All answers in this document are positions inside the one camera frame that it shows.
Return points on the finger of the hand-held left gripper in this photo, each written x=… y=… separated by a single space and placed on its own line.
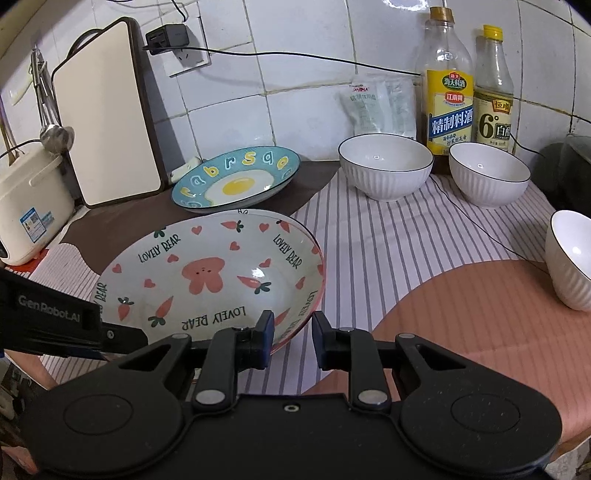
x=124 y=339

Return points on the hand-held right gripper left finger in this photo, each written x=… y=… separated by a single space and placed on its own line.
x=265 y=333

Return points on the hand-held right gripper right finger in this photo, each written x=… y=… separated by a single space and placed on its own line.
x=318 y=338

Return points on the pink bear print plate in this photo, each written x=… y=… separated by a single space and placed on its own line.
x=198 y=277

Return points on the blue fried egg plate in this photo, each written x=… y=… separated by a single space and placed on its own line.
x=235 y=184

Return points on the white ribbed bowl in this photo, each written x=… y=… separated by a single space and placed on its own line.
x=570 y=263
x=489 y=175
x=385 y=161

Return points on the striped tablecloth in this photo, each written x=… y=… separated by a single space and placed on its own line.
x=369 y=240

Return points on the white rice cooker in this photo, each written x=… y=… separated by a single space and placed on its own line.
x=32 y=203

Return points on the metal ladle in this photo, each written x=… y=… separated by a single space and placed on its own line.
x=55 y=136

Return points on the white cutting board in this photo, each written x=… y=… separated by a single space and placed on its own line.
x=106 y=115

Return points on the clear plastic seasoning packet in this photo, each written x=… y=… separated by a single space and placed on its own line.
x=378 y=108

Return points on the yellow label cooking wine bottle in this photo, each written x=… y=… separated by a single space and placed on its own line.
x=450 y=106

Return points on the yellow cap vinegar bottle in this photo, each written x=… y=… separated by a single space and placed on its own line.
x=495 y=120

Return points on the dark pot with glass lid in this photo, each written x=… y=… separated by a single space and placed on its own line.
x=568 y=175

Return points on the black power adapter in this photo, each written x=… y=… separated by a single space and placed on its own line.
x=166 y=38

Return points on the white wall socket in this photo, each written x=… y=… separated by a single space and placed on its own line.
x=196 y=60

